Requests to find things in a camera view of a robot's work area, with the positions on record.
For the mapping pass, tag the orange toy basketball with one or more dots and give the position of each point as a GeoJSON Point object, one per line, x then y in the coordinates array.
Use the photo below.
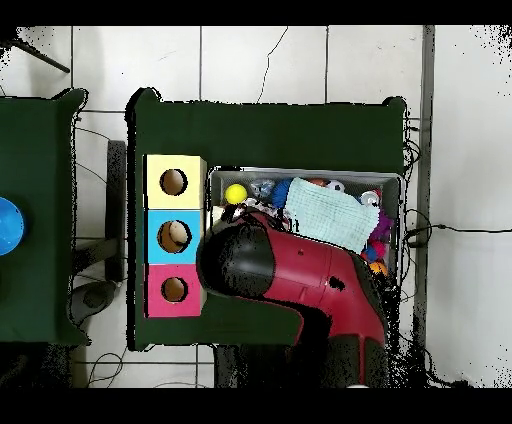
{"type": "Point", "coordinates": [378, 267]}

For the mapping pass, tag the polka dot paper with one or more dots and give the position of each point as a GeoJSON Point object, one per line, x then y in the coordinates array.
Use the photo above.
{"type": "Point", "coordinates": [264, 204]}

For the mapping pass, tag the dark green table cloth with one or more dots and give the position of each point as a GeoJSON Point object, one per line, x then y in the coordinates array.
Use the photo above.
{"type": "Point", "coordinates": [264, 136]}
{"type": "Point", "coordinates": [36, 160]}

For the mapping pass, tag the mint waffle cloth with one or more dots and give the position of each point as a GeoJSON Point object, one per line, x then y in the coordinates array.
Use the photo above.
{"type": "Point", "coordinates": [332, 220]}

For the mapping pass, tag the wooden box three round holes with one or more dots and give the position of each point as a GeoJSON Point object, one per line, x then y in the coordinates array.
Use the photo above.
{"type": "Point", "coordinates": [156, 196]}

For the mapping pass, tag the grey floor foot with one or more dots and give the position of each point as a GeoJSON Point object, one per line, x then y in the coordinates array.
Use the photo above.
{"type": "Point", "coordinates": [94, 298]}

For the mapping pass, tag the red and silver can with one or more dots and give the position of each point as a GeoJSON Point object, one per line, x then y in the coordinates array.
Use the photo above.
{"type": "Point", "coordinates": [370, 198]}

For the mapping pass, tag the dark tripod leg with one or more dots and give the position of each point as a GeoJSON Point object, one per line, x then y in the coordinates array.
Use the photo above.
{"type": "Point", "coordinates": [40, 58]}

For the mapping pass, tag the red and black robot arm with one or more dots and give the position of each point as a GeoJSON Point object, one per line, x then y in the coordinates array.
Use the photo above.
{"type": "Point", "coordinates": [312, 272]}

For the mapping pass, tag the small soccer ball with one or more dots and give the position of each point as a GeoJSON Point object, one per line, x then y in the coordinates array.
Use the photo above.
{"type": "Point", "coordinates": [335, 186]}

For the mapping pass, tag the purple spiky toy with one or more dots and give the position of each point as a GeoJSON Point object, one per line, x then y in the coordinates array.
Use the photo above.
{"type": "Point", "coordinates": [384, 226]}

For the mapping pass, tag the blue round bowl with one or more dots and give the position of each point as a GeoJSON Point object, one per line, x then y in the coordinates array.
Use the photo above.
{"type": "Point", "coordinates": [8, 226]}

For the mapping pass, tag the yellow ball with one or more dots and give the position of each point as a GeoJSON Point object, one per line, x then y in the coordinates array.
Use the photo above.
{"type": "Point", "coordinates": [236, 194]}

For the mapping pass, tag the black upright panel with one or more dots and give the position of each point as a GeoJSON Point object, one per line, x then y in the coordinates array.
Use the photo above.
{"type": "Point", "coordinates": [116, 208]}

